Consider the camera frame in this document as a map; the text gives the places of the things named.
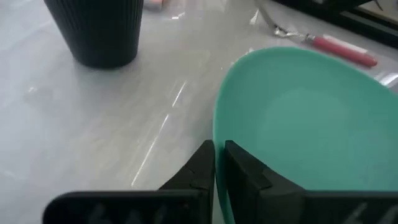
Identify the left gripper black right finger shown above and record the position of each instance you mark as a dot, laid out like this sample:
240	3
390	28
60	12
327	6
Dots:
280	205

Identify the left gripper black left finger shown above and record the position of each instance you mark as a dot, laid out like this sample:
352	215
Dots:
186	205

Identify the black ribbed cup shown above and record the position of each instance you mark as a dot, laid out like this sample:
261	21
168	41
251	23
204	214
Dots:
99	31

